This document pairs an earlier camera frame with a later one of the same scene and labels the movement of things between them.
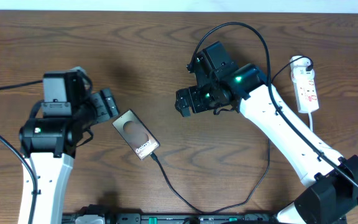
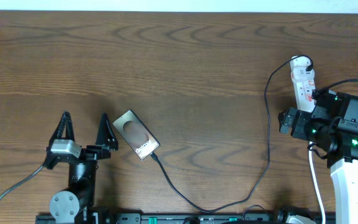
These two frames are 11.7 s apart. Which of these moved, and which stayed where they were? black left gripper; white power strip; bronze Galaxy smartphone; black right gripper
Moved: black right gripper; black left gripper
Stayed: white power strip; bronze Galaxy smartphone
